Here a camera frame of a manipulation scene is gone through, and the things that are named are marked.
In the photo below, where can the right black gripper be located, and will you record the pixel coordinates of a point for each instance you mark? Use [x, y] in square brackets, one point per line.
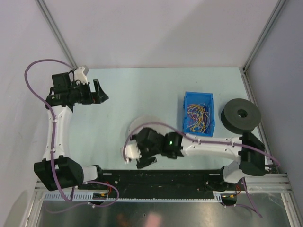
[141, 162]

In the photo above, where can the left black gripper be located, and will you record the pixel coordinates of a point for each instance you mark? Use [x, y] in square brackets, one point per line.
[77, 83]

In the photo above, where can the white cable spool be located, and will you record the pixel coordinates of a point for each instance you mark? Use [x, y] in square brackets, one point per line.
[145, 119]

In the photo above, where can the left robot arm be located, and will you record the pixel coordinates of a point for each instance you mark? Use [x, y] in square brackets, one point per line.
[57, 168]

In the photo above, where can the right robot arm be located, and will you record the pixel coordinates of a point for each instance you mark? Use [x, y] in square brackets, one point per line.
[246, 151]

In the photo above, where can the blue plastic bin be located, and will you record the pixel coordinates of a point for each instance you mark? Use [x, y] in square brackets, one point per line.
[199, 118]

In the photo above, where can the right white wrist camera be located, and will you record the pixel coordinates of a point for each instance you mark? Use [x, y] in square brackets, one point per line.
[131, 152]

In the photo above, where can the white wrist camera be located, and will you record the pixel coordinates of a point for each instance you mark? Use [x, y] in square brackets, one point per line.
[80, 74]
[131, 152]

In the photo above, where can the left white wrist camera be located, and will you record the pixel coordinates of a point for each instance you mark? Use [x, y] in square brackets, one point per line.
[80, 74]

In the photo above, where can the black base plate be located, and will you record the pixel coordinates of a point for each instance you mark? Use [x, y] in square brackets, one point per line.
[149, 192]

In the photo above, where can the slotted grey cable duct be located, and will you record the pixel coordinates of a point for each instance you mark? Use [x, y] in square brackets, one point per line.
[94, 197]

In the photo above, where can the left aluminium frame post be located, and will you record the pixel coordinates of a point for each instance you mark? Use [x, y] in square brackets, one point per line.
[56, 31]

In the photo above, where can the aluminium frame post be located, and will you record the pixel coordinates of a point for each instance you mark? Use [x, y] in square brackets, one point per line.
[279, 7]
[56, 31]

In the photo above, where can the dark grey cable spool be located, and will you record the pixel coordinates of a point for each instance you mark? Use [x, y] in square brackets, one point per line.
[240, 115]

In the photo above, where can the right aluminium frame post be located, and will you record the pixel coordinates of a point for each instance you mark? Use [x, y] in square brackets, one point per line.
[279, 7]

